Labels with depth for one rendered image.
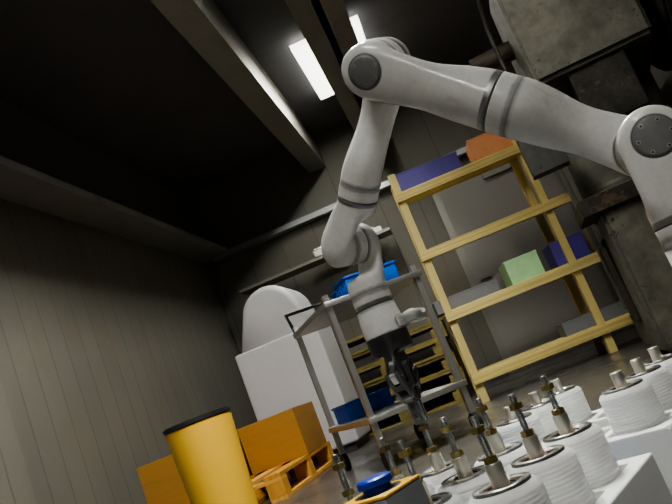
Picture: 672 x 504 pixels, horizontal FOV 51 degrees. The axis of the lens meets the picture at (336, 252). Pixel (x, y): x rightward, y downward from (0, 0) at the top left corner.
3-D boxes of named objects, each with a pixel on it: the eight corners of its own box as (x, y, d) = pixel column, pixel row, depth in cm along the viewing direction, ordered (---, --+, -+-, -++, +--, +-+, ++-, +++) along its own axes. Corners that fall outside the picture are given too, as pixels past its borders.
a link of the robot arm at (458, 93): (342, 34, 108) (504, 77, 100) (367, 30, 116) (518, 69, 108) (332, 94, 112) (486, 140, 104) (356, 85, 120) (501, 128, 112)
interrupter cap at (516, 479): (476, 491, 91) (474, 486, 91) (532, 472, 89) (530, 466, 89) (470, 506, 84) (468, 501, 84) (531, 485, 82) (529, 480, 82)
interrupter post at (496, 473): (494, 489, 88) (483, 464, 89) (512, 483, 87) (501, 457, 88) (492, 494, 86) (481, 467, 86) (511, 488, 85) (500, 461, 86)
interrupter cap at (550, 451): (561, 457, 91) (559, 452, 91) (507, 474, 94) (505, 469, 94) (569, 444, 98) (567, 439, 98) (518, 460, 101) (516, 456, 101)
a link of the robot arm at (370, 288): (385, 306, 130) (349, 317, 125) (354, 230, 133) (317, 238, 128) (408, 293, 125) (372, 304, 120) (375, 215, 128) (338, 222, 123)
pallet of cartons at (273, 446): (228, 502, 552) (207, 442, 561) (337, 460, 541) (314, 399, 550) (154, 549, 423) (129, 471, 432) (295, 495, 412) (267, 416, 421)
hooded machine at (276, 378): (276, 481, 567) (213, 304, 596) (294, 468, 634) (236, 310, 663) (366, 446, 560) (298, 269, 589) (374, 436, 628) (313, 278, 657)
